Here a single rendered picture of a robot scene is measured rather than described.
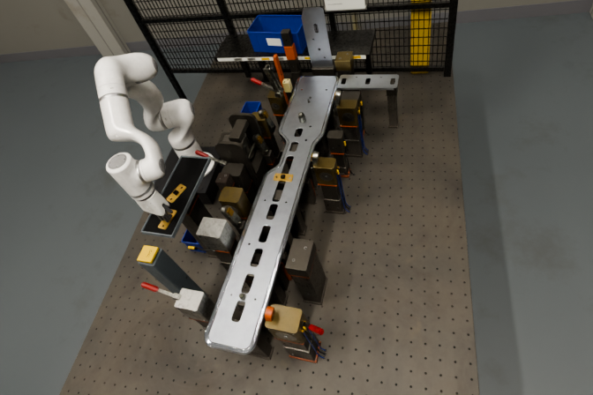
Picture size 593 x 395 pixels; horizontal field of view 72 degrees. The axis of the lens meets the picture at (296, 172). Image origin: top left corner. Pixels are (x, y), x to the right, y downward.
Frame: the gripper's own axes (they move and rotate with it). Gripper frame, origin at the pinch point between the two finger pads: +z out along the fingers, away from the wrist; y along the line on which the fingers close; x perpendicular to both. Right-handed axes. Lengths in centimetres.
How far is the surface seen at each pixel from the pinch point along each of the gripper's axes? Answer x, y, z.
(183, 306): -24.8, 18.2, 12.8
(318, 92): 92, 23, 19
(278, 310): -16, 51, 13
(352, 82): 102, 38, 19
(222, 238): 1.7, 20.5, 10.2
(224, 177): 26.5, 8.1, 8.8
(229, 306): -18.3, 31.1, 18.8
